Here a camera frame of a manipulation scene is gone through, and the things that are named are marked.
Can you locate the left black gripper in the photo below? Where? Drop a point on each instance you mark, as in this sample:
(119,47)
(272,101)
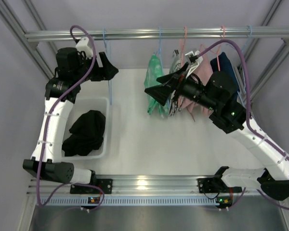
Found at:
(96,70)

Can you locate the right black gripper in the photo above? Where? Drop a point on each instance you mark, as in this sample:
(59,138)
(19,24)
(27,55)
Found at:
(177,83)

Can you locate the green patterned trousers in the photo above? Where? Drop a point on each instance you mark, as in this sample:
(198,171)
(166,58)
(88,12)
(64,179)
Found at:
(154,71)

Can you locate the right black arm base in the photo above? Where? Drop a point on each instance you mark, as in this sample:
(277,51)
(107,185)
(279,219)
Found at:
(207,185)

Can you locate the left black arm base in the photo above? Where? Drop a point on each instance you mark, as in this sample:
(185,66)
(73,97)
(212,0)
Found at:
(104,184)

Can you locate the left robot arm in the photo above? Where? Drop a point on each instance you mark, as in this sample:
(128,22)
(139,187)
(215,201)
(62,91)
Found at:
(74,66)

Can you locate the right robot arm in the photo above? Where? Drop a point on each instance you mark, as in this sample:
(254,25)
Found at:
(233,119)

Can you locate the white black printed trousers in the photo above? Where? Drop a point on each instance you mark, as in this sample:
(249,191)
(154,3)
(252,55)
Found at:
(175,105)

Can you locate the pink trousers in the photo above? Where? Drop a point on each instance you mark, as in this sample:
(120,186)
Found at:
(204,72)

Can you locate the pink hanger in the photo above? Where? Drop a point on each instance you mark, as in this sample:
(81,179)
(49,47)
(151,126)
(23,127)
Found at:
(218,51)
(182,46)

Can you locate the navy blue trousers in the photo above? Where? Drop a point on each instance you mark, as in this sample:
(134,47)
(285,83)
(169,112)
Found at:
(223,64)

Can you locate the white perforated plastic basket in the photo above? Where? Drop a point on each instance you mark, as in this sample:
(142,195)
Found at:
(82,106)

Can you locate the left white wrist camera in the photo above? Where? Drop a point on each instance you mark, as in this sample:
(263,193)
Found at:
(84,45)

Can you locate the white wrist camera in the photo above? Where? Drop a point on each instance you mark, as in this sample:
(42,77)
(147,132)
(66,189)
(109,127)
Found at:
(194,61)
(84,45)

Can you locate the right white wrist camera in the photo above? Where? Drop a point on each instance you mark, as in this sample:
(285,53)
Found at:
(194,61)

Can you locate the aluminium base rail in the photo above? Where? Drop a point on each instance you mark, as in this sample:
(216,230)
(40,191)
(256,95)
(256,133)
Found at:
(138,185)

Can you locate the left aluminium frame strut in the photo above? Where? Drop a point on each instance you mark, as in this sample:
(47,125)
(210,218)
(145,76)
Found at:
(18,30)

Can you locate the aluminium frame strut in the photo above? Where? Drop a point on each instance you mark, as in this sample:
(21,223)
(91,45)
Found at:
(18,30)
(265,55)

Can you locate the right aluminium frame strut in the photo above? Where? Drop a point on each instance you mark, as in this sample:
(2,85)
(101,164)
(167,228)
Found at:
(265,55)

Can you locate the aluminium hanging rail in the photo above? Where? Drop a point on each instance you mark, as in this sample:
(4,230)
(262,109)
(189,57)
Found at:
(257,32)

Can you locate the slotted grey cable duct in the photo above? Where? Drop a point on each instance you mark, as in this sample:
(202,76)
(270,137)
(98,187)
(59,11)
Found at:
(131,200)

